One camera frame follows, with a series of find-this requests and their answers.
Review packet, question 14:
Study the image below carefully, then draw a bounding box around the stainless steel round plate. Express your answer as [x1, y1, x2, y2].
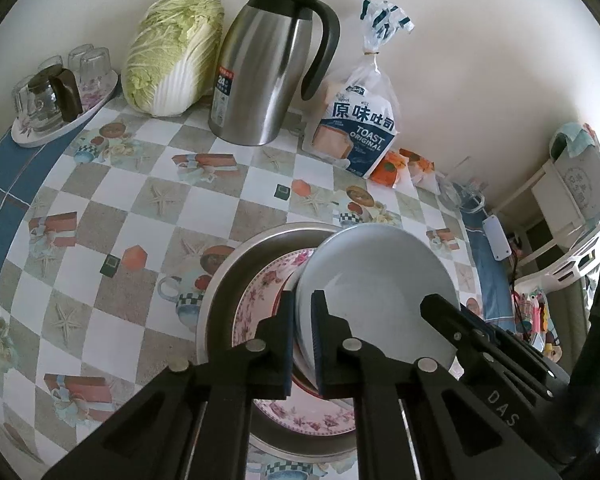
[196, 222, 355, 463]

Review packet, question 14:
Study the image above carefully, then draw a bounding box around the napa cabbage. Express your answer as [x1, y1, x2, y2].
[121, 0, 224, 117]

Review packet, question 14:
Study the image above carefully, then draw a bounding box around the checkered tablecloth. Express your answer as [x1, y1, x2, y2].
[0, 94, 514, 480]

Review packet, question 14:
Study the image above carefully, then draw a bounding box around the clear glass mug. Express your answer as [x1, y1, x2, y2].
[436, 156, 486, 214]

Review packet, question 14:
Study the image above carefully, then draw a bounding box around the white power adapter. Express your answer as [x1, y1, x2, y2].
[482, 214, 512, 261]

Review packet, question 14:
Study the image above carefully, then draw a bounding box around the pale blue bowl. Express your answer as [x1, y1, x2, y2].
[294, 223, 460, 387]

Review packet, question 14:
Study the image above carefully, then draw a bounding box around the glass teapot black handle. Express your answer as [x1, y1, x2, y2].
[12, 64, 83, 133]

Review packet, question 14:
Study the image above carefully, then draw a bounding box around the orange snack packet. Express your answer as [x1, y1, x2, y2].
[399, 148, 440, 195]
[370, 148, 413, 192]

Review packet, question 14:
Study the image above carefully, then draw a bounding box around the floral round plate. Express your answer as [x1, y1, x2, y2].
[232, 248, 355, 437]

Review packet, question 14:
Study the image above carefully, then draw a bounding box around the toast bread bag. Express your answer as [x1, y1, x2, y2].
[302, 0, 414, 179]

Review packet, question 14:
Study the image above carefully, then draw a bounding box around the stainless steel thermos jug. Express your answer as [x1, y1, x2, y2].
[209, 0, 340, 146]

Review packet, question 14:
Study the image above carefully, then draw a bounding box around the tray with glass cups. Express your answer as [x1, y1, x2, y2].
[10, 44, 119, 148]

